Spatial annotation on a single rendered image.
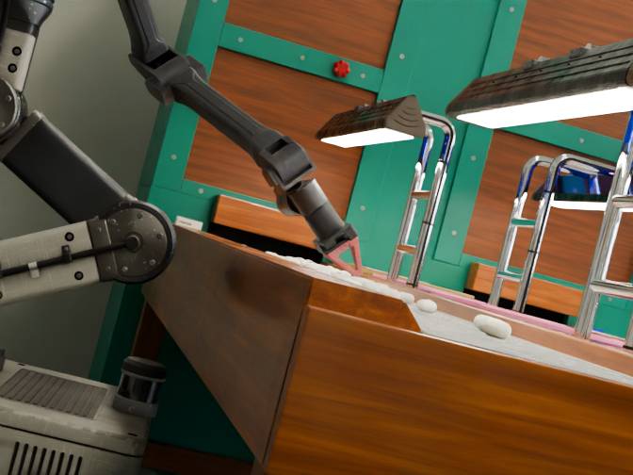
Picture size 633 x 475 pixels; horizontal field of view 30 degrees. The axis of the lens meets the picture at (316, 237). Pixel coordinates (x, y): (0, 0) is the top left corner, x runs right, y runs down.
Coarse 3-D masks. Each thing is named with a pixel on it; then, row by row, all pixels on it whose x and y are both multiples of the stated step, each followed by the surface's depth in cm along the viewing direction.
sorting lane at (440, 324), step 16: (416, 320) 137; (432, 320) 150; (448, 320) 167; (464, 320) 188; (448, 336) 117; (464, 336) 127; (480, 336) 139; (512, 336) 168; (512, 352) 119; (528, 352) 129; (544, 352) 141; (560, 352) 152; (576, 368) 122; (592, 368) 133
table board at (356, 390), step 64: (320, 320) 108; (320, 384) 109; (384, 384) 110; (448, 384) 111; (512, 384) 113; (576, 384) 114; (320, 448) 109; (384, 448) 110; (448, 448) 112; (512, 448) 113; (576, 448) 114
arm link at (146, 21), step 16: (128, 0) 231; (144, 0) 233; (128, 16) 234; (144, 16) 235; (144, 32) 237; (144, 48) 239; (160, 48) 241; (144, 64) 241; (160, 64) 246; (176, 64) 239; (160, 80) 238
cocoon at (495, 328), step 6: (486, 324) 150; (492, 324) 149; (498, 324) 149; (504, 324) 148; (486, 330) 150; (492, 330) 149; (498, 330) 148; (504, 330) 148; (510, 330) 148; (498, 336) 149; (504, 336) 148
